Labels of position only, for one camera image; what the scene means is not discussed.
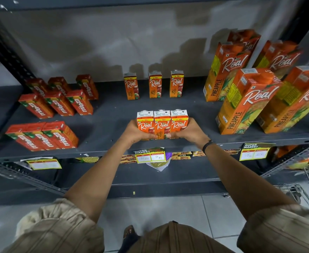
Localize person's right hand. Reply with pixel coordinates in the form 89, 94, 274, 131
166, 118, 211, 149

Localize person's left hand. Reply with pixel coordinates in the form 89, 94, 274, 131
120, 119, 159, 151

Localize small orange juice carton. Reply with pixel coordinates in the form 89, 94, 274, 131
154, 110, 171, 140
170, 109, 189, 133
169, 70, 184, 98
148, 71, 162, 99
137, 111, 155, 141
124, 73, 140, 100

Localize person's right forearm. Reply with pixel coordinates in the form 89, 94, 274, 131
202, 143, 298, 220

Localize person's left forearm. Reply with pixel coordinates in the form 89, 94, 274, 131
64, 141, 142, 223

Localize yellow price label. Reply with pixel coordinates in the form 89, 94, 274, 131
239, 142, 275, 162
26, 158, 62, 171
134, 148, 167, 164

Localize black wristband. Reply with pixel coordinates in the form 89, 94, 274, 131
202, 140, 216, 155

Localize grey metal shelving rack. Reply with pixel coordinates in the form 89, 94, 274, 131
0, 0, 309, 207

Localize green striped packet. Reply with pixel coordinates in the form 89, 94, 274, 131
76, 156, 100, 164

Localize large orange pineapple juice carton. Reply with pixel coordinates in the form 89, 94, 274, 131
203, 42, 252, 102
253, 40, 303, 80
215, 67, 283, 135
227, 29, 261, 54
256, 65, 309, 134

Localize group of red drink cartons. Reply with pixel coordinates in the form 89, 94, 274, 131
5, 74, 99, 152

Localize brown sandal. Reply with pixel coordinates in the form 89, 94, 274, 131
122, 225, 136, 240

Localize dark trousers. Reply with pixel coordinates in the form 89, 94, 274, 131
117, 234, 142, 253

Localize orange yellow packet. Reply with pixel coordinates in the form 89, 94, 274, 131
272, 145, 309, 170

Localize beige striped shirt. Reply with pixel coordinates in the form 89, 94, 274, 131
2, 199, 309, 253

